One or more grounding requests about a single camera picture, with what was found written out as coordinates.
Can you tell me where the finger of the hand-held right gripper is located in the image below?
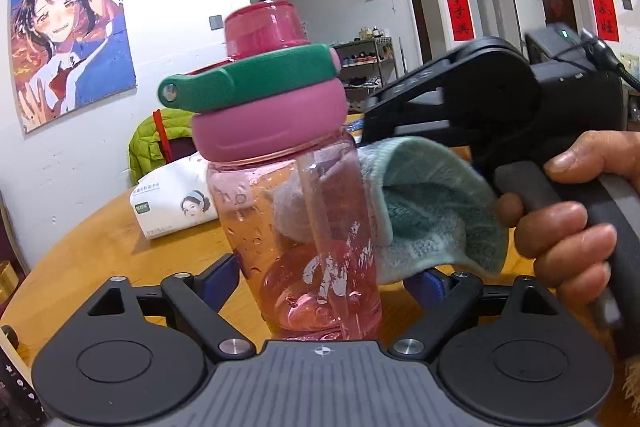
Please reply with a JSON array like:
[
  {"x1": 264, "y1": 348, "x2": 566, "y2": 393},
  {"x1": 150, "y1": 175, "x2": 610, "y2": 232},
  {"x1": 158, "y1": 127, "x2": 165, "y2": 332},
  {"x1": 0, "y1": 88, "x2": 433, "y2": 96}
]
[{"x1": 362, "y1": 89, "x2": 476, "y2": 158}]

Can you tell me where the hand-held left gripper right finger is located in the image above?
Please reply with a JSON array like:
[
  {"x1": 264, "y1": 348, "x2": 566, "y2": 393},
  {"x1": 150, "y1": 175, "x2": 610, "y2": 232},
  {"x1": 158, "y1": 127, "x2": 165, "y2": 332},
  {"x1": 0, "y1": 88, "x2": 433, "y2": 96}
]
[{"x1": 387, "y1": 268, "x2": 566, "y2": 360}]

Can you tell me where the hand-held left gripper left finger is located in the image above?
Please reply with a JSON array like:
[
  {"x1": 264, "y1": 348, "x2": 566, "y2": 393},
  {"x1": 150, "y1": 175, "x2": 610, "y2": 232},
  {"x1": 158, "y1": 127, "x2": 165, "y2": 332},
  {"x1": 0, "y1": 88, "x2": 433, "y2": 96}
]
[{"x1": 85, "y1": 253, "x2": 256, "y2": 360}]

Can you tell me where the teal fuzzy cloth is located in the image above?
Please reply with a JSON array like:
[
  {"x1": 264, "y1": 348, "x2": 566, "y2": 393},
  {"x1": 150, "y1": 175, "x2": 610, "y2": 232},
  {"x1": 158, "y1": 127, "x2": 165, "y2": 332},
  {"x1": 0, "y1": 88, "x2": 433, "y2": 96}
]
[{"x1": 272, "y1": 136, "x2": 501, "y2": 283}]

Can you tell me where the pink water bottle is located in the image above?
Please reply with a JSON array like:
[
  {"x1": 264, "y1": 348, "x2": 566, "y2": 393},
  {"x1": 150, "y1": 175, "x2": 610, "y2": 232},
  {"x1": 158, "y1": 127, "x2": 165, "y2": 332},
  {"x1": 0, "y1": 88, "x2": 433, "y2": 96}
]
[{"x1": 157, "y1": 0, "x2": 383, "y2": 342}]

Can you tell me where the person's right hand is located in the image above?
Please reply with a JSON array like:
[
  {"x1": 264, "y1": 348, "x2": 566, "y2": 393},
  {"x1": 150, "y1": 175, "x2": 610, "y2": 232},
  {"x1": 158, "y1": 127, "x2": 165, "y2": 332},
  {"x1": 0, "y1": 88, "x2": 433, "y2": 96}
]
[{"x1": 495, "y1": 130, "x2": 640, "y2": 308}]

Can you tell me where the metal shoe rack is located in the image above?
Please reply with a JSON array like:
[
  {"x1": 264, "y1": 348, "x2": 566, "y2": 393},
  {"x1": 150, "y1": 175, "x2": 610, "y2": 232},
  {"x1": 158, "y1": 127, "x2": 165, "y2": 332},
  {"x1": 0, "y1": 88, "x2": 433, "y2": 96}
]
[{"x1": 332, "y1": 37, "x2": 401, "y2": 112}]

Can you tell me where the white tissue pack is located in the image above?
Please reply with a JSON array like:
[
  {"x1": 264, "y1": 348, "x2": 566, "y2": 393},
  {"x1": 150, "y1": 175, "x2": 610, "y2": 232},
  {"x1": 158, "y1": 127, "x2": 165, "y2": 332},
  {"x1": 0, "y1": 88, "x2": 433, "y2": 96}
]
[{"x1": 130, "y1": 152, "x2": 219, "y2": 240}]

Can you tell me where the red stick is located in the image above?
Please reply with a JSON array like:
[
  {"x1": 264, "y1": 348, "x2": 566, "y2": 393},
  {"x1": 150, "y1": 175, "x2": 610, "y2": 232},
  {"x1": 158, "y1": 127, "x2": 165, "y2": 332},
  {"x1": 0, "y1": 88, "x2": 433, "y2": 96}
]
[{"x1": 152, "y1": 108, "x2": 173, "y2": 165}]

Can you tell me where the green puffer jacket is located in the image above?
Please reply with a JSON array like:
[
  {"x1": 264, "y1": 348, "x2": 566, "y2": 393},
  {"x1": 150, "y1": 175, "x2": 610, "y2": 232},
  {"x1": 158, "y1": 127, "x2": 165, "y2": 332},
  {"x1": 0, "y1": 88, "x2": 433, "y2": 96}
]
[{"x1": 128, "y1": 108, "x2": 198, "y2": 185}]

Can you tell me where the gold round tin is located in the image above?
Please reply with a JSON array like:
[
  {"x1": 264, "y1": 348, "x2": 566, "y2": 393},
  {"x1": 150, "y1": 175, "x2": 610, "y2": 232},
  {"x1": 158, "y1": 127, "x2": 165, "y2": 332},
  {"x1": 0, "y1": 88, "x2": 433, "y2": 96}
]
[{"x1": 0, "y1": 261, "x2": 22, "y2": 303}]

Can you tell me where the dark red chair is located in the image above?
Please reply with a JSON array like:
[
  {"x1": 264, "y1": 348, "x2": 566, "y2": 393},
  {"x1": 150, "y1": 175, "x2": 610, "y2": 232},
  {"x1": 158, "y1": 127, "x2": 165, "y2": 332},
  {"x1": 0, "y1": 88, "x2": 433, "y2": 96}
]
[{"x1": 0, "y1": 192, "x2": 26, "y2": 278}]

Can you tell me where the white-cased smartphone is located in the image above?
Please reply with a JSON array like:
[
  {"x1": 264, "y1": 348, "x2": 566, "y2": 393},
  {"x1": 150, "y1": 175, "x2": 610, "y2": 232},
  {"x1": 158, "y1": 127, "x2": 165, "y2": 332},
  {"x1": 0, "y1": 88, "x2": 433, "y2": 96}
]
[{"x1": 0, "y1": 339, "x2": 51, "y2": 427}]

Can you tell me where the black cable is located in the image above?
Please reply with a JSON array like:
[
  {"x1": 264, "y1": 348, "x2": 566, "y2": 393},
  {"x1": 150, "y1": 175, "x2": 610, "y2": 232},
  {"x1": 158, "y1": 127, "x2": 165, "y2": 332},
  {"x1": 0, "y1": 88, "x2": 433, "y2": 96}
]
[{"x1": 580, "y1": 29, "x2": 640, "y2": 92}]

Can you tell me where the anime wall poster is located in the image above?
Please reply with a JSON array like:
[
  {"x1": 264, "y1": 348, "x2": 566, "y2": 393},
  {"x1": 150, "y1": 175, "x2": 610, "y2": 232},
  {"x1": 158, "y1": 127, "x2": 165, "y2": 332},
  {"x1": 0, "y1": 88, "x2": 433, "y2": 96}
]
[{"x1": 9, "y1": 0, "x2": 138, "y2": 134}]

